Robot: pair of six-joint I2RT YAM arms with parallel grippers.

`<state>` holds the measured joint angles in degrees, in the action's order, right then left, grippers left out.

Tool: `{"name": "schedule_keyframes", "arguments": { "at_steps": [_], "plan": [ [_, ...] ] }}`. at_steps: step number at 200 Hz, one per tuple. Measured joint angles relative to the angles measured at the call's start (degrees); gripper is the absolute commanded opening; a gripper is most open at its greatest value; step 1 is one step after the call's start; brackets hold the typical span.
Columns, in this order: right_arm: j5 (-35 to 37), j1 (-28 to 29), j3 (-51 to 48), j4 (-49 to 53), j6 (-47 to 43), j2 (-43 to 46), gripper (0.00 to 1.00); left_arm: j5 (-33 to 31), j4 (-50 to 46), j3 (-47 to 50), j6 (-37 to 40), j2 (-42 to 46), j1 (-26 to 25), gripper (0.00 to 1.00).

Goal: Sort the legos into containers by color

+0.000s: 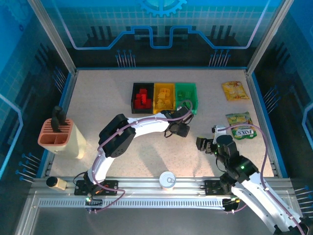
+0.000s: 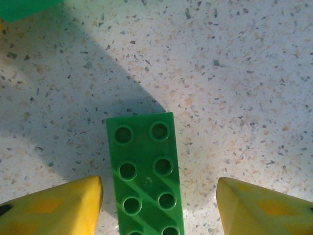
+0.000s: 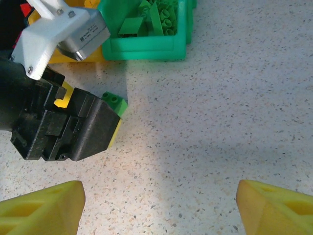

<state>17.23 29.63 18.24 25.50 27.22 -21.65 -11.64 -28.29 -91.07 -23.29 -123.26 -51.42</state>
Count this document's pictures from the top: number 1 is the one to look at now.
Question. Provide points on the long yellow lego brick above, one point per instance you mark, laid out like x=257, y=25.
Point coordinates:
x=160, y=105

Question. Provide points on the yellow lego wedge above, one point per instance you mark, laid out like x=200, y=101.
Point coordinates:
x=161, y=96

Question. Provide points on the yellow round-hole lego piece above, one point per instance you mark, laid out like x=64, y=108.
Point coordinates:
x=165, y=91

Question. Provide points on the long red lego brick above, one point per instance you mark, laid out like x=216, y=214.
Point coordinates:
x=143, y=91

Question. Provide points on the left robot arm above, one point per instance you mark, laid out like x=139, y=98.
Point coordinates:
x=151, y=125

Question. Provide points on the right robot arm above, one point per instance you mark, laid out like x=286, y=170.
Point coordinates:
x=256, y=195

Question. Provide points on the green plastic bin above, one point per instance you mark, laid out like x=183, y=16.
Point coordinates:
x=194, y=98

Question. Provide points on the yellow plastic bin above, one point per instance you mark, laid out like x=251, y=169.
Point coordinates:
x=155, y=98

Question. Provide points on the green snack bag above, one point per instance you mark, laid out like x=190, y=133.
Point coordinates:
x=240, y=124

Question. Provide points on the black plastic bin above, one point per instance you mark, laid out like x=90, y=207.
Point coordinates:
x=133, y=111

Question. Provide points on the small wiring connector cluster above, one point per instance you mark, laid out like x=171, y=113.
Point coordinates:
x=93, y=199
x=232, y=202

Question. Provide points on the tin can with pull tab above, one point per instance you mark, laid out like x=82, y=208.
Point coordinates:
x=167, y=180

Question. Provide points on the yellow snack bag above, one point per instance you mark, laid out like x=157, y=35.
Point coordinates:
x=235, y=91

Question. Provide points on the salmon and cream knife block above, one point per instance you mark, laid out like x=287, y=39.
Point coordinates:
x=71, y=142

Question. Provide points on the cream bottle with black cap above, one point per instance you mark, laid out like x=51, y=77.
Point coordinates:
x=57, y=184

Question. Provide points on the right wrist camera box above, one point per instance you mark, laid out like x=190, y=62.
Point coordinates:
x=220, y=131

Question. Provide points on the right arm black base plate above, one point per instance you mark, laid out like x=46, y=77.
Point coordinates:
x=212, y=188

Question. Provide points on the aluminium side rail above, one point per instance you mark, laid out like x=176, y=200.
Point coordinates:
x=254, y=98
x=69, y=93

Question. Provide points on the aluminium front rail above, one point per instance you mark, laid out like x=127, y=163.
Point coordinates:
x=141, y=184

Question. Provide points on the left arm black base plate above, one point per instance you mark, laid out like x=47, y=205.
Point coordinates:
x=110, y=188

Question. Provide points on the aluminium frame post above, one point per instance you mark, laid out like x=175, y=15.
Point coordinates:
x=265, y=39
x=53, y=39

